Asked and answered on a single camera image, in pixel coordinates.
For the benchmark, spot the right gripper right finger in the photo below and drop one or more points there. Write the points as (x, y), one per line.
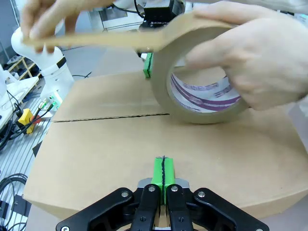
(179, 204)

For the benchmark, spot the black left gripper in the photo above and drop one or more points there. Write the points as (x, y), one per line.
(157, 16)

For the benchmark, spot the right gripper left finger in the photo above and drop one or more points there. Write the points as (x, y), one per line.
(149, 202)

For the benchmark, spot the brown packing tape roll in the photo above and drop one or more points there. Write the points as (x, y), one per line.
(163, 96)

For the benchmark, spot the brown cardboard box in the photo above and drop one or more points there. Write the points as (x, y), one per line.
(108, 149)

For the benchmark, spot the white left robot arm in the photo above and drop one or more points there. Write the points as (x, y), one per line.
(55, 72)

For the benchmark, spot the person's left forearm white sleeve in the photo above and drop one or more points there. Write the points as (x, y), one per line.
(264, 4)

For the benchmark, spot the person's right hand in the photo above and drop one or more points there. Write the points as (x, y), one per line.
(45, 16)

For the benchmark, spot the person's left hand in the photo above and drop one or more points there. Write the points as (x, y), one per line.
(264, 60)

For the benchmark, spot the green-lit connector block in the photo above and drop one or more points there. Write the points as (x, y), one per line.
(53, 99)

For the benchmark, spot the light wooden shelf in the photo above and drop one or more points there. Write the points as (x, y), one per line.
(24, 69)

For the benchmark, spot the yellow emergency stop box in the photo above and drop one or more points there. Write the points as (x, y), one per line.
(25, 116)

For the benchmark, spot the white machine housing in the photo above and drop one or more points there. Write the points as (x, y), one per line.
(4, 91)

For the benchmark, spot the transparent enclosure frame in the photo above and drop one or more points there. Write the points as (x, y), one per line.
(113, 14)

